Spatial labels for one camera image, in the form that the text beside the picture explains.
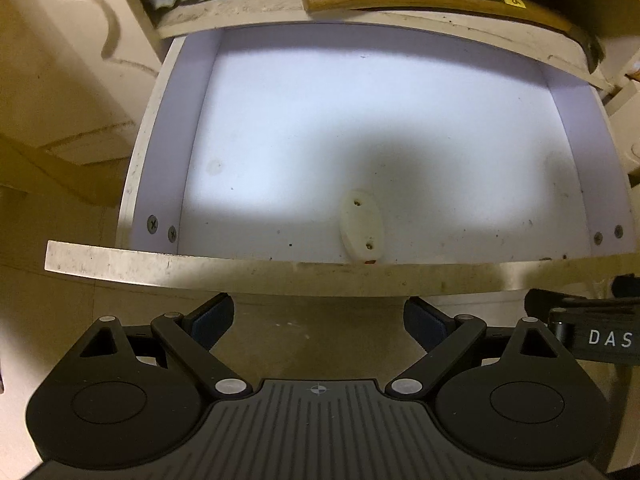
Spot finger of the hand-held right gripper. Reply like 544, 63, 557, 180
523, 287, 640, 318

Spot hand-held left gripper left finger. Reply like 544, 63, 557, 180
80, 292, 253, 402

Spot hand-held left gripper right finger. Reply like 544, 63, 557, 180
385, 296, 562, 402

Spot wide cream drawer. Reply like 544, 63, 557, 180
44, 20, 640, 297

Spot white oval plate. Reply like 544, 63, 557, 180
340, 189, 385, 264

